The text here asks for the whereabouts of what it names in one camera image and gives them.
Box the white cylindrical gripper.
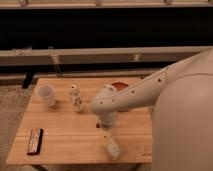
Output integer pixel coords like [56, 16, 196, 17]
[99, 113, 117, 145]

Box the white patterned bottle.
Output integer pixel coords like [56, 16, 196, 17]
[69, 84, 84, 112]

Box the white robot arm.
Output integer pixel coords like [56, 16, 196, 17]
[91, 49, 213, 171]

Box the white rectangular box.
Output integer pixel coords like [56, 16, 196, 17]
[105, 138, 123, 160]

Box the light wooden table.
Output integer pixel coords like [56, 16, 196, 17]
[7, 78, 152, 165]

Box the orange bowl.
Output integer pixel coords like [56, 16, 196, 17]
[110, 82, 128, 91]

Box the dark chocolate bar packet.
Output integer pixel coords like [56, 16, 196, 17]
[27, 128, 43, 155]

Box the translucent plastic cup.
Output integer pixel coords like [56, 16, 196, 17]
[36, 85, 56, 107]

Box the grey metal rail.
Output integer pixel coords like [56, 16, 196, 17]
[0, 45, 213, 67]

